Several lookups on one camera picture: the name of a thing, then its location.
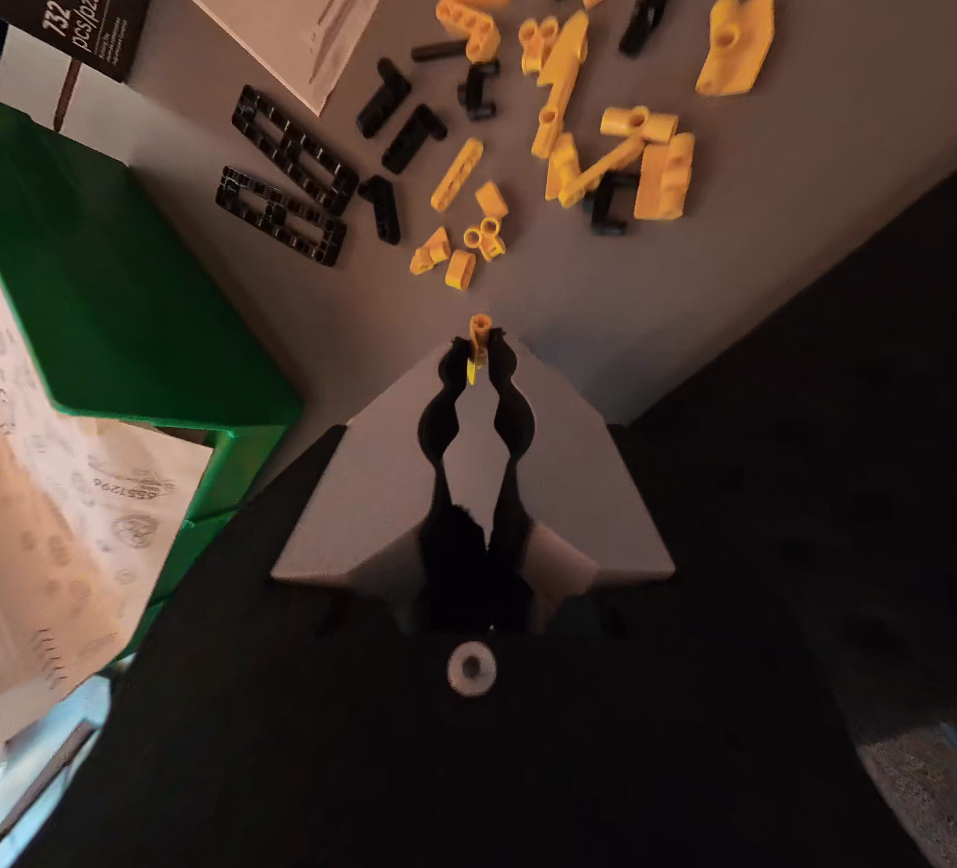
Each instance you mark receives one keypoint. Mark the pile of yellow black lego pieces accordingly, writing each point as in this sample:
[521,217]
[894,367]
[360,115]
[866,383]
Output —
[665,173]

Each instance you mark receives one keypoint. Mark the green plastic bin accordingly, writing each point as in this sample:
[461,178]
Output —
[112,285]

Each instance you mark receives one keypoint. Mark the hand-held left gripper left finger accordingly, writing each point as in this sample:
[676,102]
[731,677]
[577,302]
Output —
[359,502]

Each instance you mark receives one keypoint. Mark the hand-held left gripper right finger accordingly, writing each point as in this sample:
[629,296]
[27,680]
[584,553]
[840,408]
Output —
[590,502]

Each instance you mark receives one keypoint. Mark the black lego frame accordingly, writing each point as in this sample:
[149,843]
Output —
[221,186]
[239,107]

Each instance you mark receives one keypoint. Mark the white paper parts bag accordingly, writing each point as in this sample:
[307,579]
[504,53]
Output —
[75,546]

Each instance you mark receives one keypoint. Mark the lego instruction booklet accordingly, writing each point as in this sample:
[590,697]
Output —
[284,1]

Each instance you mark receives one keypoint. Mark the small yellow lego pin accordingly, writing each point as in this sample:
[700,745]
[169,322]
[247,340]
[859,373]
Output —
[479,330]

